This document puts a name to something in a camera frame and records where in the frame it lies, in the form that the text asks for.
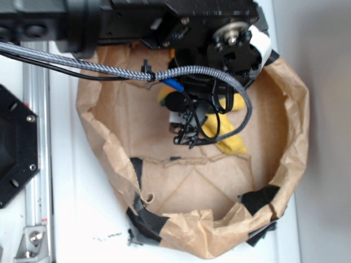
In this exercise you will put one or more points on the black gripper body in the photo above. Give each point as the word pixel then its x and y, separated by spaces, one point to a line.
pixel 211 63

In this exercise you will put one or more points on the green and yellow sponge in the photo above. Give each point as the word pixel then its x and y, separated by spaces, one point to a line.
pixel 163 93

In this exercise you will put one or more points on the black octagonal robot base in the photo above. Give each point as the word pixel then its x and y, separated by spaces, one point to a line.
pixel 19 146

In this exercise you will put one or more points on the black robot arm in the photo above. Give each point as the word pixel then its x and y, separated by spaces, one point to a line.
pixel 56 34

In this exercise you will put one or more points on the yellow microfiber cloth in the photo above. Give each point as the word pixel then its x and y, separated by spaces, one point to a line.
pixel 233 145

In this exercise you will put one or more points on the brown paper bag tray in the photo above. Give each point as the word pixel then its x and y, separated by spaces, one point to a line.
pixel 199 200

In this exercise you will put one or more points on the white plastic board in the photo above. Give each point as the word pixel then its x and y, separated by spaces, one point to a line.
pixel 89 223

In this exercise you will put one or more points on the aluminium extrusion rail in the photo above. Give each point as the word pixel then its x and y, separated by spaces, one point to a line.
pixel 37 241

